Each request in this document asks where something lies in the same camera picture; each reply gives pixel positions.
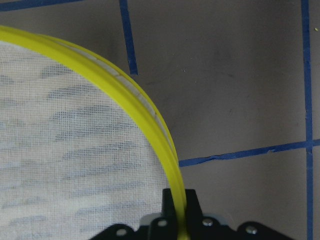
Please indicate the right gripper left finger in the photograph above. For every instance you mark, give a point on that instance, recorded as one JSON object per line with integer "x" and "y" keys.
{"x": 165, "y": 225}

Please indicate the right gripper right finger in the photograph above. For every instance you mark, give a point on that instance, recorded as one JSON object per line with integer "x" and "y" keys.
{"x": 205, "y": 226}

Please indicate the yellow steamer layer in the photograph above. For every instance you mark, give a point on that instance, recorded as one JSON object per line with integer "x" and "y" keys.
{"x": 82, "y": 146}

